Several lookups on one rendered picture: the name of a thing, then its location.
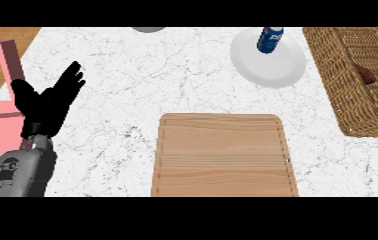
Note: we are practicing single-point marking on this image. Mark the grey round object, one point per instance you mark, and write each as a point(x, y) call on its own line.
point(148, 29)

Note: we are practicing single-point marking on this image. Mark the wooden cutting board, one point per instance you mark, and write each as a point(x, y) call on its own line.
point(224, 155)

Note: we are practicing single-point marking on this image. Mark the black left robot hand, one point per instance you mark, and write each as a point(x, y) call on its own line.
point(46, 107)

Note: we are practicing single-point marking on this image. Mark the blue soda can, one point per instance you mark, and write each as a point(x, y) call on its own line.
point(269, 40)

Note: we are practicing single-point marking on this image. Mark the brown sweet potato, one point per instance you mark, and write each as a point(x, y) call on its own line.
point(367, 74)

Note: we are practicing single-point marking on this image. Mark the white round plate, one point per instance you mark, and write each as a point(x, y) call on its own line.
point(271, 64)

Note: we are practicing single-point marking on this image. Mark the pink placemat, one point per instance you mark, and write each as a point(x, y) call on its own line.
point(11, 110)

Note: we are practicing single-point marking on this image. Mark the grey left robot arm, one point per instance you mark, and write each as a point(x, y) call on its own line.
point(23, 170)

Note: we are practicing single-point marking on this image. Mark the brown wicker basket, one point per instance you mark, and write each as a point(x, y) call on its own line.
point(345, 80)

